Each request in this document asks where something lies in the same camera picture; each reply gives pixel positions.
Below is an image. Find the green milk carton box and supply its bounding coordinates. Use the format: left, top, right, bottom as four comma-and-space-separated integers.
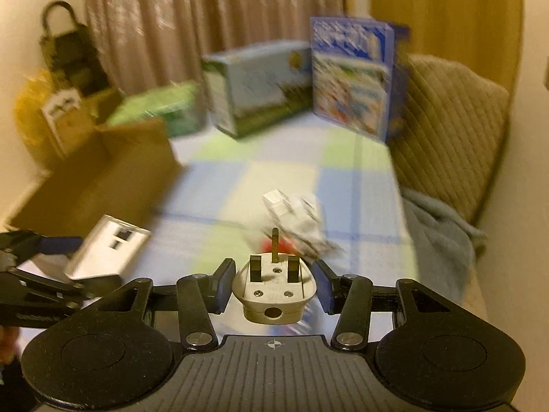
201, 39, 313, 138

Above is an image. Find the black folding step ladder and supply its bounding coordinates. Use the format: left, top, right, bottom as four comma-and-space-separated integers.
39, 0, 110, 97

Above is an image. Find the yellow plastic bag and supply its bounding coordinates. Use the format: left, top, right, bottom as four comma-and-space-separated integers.
13, 69, 63, 170

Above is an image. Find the blue milk carton box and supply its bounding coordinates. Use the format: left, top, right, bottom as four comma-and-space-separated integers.
310, 17, 410, 142

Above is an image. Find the red toy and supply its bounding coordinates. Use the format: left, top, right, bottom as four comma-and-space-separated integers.
260, 239, 296, 255

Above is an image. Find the quilted tan cushion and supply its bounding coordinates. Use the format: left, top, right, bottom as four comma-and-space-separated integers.
389, 54, 510, 221

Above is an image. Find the green packaged carton stack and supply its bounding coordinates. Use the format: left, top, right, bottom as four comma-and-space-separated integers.
106, 80, 206, 138

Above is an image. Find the brown cardboard box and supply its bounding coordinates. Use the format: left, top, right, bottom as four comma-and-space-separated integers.
5, 118, 182, 237

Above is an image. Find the white UK plug adapter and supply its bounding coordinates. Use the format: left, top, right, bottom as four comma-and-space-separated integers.
232, 228, 316, 325

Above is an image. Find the white crumpled charger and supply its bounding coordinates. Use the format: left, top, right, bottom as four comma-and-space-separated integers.
262, 190, 340, 259

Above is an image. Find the grey blanket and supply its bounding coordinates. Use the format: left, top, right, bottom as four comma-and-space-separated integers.
401, 188, 487, 303

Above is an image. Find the checkered bed sheet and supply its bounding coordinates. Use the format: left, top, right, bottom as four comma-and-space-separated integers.
12, 112, 473, 336

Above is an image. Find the brown curtain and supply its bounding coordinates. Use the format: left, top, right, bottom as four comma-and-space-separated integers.
85, 0, 344, 94

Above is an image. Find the small cardboard box with handle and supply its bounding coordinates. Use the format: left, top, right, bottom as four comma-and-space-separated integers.
42, 87, 124, 158

